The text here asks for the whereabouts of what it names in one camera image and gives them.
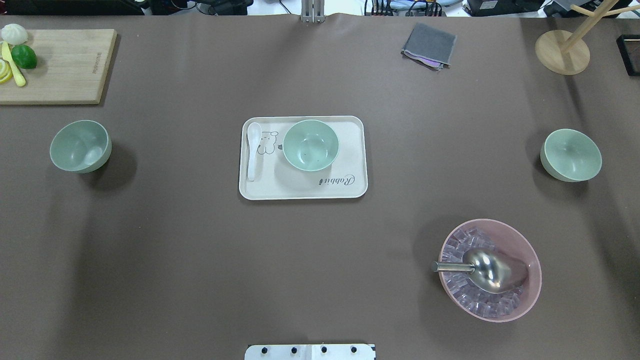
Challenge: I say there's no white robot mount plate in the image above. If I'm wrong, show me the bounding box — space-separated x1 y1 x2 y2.
244 342 377 360

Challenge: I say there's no green bowl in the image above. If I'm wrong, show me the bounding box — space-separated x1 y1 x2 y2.
539 129 602 183
282 120 340 172
49 120 112 174

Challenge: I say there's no white garlic bulb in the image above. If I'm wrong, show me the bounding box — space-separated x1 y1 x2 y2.
0 23 29 46

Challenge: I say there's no yellow plastic knife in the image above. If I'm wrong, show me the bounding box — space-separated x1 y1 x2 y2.
1 41 26 87

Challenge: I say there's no metal ice scoop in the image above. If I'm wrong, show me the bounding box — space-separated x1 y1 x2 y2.
430 247 529 294

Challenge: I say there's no wooden mug tree stand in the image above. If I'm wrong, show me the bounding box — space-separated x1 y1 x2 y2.
535 0 640 76

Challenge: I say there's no cream rabbit tray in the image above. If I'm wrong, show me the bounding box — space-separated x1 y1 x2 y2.
238 115 368 201

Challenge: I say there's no grey folded cloth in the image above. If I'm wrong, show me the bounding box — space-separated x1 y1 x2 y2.
401 23 458 71

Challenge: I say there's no green lime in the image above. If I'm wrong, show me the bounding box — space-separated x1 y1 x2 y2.
10 44 38 69

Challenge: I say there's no pink bowl with ice cubes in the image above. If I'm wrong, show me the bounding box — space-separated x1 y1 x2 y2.
438 218 542 323

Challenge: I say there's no bamboo cutting board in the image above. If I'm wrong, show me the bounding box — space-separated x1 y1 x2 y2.
0 29 117 105

